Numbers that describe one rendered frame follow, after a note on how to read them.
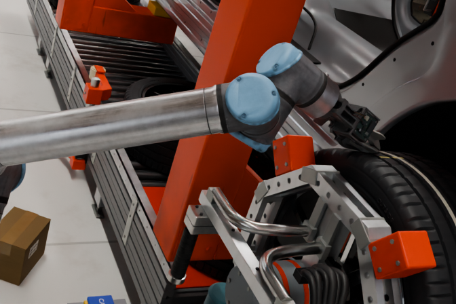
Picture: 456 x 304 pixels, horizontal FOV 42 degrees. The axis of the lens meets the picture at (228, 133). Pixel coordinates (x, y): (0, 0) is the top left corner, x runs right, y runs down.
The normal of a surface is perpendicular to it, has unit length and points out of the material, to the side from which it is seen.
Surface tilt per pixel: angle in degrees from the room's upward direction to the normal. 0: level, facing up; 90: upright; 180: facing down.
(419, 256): 35
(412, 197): 14
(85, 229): 0
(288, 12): 90
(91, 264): 0
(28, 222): 0
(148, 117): 60
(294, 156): 45
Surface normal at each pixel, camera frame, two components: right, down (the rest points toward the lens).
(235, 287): -0.88, -0.06
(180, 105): -0.13, -0.38
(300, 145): 0.47, -0.25
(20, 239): 0.29, -0.86
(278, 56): -0.66, -0.59
